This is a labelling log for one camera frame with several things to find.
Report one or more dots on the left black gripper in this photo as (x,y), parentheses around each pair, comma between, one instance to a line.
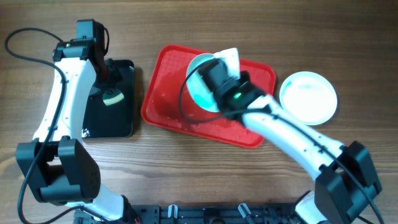
(115,79)

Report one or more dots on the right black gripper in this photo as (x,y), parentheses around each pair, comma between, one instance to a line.
(243,73)

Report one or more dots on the green yellow sponge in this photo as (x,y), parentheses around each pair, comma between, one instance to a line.
(112,96)

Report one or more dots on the blue plate green smear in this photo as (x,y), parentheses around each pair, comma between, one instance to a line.
(197,88)

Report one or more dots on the white plate green smear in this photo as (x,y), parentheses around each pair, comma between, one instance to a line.
(309,97)

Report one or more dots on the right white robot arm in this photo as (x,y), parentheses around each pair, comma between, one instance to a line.
(346,180)

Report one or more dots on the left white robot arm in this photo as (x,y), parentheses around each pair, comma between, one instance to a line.
(57,168)

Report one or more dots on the black plastic tray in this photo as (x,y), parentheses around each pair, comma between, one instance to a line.
(115,121)

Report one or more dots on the red plastic tray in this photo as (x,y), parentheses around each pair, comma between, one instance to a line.
(160,106)

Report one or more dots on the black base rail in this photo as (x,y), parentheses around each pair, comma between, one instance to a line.
(277,213)

